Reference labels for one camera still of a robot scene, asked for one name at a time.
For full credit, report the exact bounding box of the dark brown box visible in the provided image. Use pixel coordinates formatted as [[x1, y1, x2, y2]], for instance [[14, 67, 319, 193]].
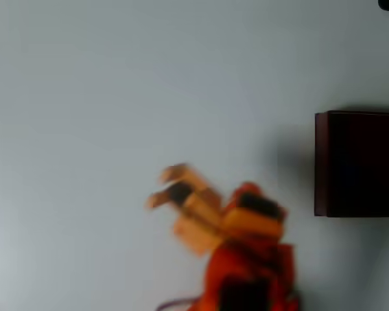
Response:
[[314, 110, 389, 218]]

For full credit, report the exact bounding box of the small black camera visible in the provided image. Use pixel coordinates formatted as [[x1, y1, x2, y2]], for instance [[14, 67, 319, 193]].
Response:
[[169, 182, 195, 204]]

